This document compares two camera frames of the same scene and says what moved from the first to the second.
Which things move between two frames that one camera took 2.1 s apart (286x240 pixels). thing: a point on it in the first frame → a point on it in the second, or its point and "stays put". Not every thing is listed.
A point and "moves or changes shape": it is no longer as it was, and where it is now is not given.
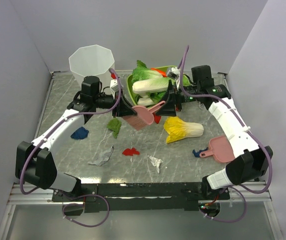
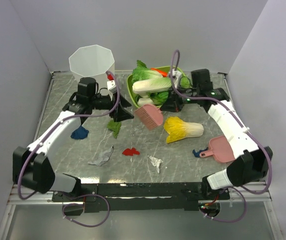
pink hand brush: (144, 117) moves or changes shape
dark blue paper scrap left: (81, 133) stays put
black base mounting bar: (143, 196) stays put
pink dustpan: (221, 149) stays put
